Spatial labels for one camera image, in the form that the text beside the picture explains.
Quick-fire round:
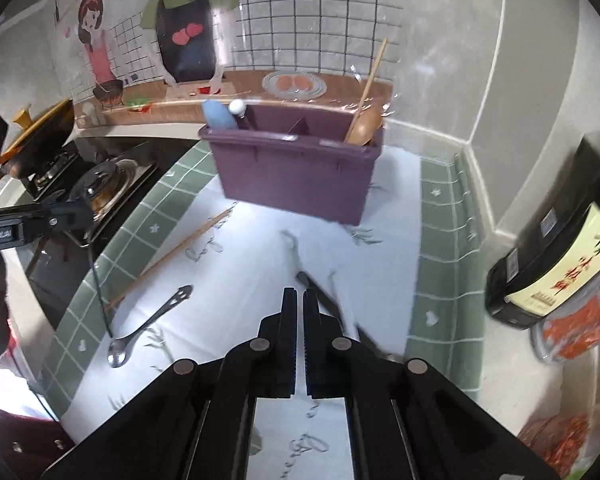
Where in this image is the green and white printed mat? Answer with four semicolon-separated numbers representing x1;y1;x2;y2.
40;135;483;480

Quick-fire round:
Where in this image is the black spatula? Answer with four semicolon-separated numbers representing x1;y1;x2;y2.
296;271;398;361

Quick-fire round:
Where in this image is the spoon with white ball handle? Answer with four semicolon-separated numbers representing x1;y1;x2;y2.
229;100;253;131

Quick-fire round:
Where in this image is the wooden chopstick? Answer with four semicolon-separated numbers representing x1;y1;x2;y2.
344;37;388;143
105;208;233;309

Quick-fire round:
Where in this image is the blue silicone spatula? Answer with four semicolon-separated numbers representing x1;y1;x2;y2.
202;100;238;132

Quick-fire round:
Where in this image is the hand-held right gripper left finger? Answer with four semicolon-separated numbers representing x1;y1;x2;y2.
40;287;298;480

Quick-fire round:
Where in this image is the metal spoon with cutout handle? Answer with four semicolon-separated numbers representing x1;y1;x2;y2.
106;285;194;369

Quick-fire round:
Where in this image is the purple plastic utensil holder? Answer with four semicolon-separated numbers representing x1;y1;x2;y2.
198;101;385;226

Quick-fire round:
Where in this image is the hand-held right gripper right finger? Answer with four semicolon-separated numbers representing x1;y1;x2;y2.
302;290;563;480

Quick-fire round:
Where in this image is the yellow-lidded jar of chili flakes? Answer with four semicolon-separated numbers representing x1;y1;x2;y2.
517;412;596;480

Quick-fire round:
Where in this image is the cartoon wall poster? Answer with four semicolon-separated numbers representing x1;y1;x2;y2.
0;0;411;128

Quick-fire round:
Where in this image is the black gas stove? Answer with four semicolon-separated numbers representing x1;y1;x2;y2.
0;132;201;331

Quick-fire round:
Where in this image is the dark soy sauce bottle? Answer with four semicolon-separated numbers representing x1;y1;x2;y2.
485;135;600;331

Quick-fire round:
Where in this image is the black wok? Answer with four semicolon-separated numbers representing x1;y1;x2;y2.
0;100;76;181

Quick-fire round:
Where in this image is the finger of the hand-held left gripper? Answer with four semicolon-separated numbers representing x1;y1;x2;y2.
0;197;97;235

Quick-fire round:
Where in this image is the orange-capped bottle of dried chili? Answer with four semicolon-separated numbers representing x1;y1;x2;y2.
530;265;600;366

